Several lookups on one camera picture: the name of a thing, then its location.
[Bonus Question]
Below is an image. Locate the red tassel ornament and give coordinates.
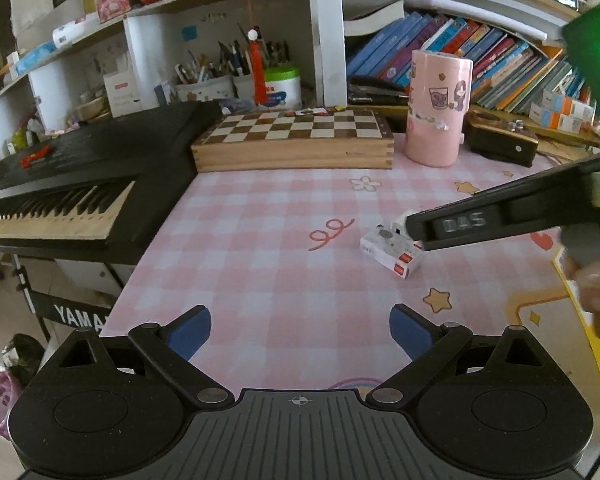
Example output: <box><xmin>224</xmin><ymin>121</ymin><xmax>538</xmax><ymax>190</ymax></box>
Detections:
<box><xmin>247</xmin><ymin>27</ymin><xmax>269</xmax><ymax>108</ymax></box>

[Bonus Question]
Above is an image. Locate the small red toy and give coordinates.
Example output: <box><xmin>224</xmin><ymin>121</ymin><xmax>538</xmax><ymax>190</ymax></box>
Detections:
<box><xmin>21</xmin><ymin>144</ymin><xmax>53</xmax><ymax>167</ymax></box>

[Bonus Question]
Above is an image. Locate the black keyboard stand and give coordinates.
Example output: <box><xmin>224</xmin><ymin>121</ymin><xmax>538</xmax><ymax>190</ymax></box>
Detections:
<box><xmin>10</xmin><ymin>252</ymin><xmax>116</xmax><ymax>336</ymax></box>

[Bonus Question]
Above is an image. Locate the pink cylinder container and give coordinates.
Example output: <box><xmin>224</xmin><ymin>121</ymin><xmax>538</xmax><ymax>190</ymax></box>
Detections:
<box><xmin>405</xmin><ymin>50</ymin><xmax>473</xmax><ymax>167</ymax></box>

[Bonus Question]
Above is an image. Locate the white bookshelf unit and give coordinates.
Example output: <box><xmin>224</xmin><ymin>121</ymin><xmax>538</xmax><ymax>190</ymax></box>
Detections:
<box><xmin>0</xmin><ymin>0</ymin><xmax>581</xmax><ymax>156</ymax></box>

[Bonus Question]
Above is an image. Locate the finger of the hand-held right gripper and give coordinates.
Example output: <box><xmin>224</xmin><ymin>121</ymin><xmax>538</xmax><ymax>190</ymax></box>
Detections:
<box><xmin>405</xmin><ymin>152</ymin><xmax>600</xmax><ymax>252</ymax></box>

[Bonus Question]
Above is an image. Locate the pink checkered desktop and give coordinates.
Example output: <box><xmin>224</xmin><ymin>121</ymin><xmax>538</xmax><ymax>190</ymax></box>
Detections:
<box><xmin>100</xmin><ymin>127</ymin><xmax>600</xmax><ymax>392</ymax></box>

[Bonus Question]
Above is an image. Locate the orange and white carton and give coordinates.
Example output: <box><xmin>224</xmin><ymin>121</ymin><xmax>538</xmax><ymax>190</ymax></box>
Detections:
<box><xmin>542</xmin><ymin>90</ymin><xmax>597</xmax><ymax>118</ymax></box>
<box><xmin>530</xmin><ymin>102</ymin><xmax>583</xmax><ymax>132</ymax></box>

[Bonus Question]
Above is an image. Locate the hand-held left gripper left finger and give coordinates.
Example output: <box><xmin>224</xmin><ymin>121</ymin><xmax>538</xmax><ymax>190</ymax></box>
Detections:
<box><xmin>40</xmin><ymin>305</ymin><xmax>235</xmax><ymax>411</ymax></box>

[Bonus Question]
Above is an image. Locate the white box with red label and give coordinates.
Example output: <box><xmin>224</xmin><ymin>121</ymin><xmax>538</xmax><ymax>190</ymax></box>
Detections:
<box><xmin>102</xmin><ymin>71</ymin><xmax>143</xmax><ymax>118</ymax></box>

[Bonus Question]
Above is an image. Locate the wooden chess board box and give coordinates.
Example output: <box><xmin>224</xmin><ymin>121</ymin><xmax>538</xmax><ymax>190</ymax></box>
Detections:
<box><xmin>190</xmin><ymin>109</ymin><xmax>395</xmax><ymax>173</ymax></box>

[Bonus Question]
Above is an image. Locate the long row of leaning books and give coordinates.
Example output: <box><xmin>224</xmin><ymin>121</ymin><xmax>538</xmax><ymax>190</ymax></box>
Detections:
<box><xmin>345</xmin><ymin>10</ymin><xmax>596</xmax><ymax>116</ymax></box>

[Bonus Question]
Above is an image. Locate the black electronic keyboard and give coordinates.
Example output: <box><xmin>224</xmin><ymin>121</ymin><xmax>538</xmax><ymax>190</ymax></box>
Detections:
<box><xmin>0</xmin><ymin>100</ymin><xmax>226</xmax><ymax>265</ymax></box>

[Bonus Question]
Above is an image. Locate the person's right hand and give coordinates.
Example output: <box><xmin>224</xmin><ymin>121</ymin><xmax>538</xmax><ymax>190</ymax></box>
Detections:
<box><xmin>566</xmin><ymin>247</ymin><xmax>600</xmax><ymax>315</ymax></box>

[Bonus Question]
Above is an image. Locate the blue tissue packet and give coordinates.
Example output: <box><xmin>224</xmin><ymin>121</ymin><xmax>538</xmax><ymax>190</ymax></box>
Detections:
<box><xmin>15</xmin><ymin>42</ymin><xmax>58</xmax><ymax>73</ymax></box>

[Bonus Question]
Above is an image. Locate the black case with gold trim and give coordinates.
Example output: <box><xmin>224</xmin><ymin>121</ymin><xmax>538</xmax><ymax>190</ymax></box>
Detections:
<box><xmin>465</xmin><ymin>110</ymin><xmax>540</xmax><ymax>168</ymax></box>

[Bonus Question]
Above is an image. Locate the cream desk mat orange border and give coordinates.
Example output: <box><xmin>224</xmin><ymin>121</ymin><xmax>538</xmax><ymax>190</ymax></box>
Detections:
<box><xmin>510</xmin><ymin>245</ymin><xmax>600</xmax><ymax>342</ymax></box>

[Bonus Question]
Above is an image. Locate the white pen holder with pens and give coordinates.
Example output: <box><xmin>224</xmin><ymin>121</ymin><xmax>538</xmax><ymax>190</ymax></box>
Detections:
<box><xmin>174</xmin><ymin>22</ymin><xmax>291</xmax><ymax>104</ymax></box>

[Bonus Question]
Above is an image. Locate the small white and red box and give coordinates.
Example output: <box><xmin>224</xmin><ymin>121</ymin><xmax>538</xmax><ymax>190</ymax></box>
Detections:
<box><xmin>360</xmin><ymin>225</ymin><xmax>425</xmax><ymax>280</ymax></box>

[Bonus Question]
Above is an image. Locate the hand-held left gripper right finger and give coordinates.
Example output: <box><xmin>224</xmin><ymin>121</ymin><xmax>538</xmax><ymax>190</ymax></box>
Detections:
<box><xmin>366</xmin><ymin>304</ymin><xmax>562</xmax><ymax>411</ymax></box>

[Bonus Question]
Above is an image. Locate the white jar with green lid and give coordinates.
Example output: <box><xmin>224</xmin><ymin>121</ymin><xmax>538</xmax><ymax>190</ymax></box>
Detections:
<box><xmin>264</xmin><ymin>66</ymin><xmax>302</xmax><ymax>109</ymax></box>

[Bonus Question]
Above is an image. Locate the pink gift box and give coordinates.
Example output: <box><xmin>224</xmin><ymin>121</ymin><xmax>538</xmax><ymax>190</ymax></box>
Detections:
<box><xmin>94</xmin><ymin>0</ymin><xmax>131</xmax><ymax>21</ymax></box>

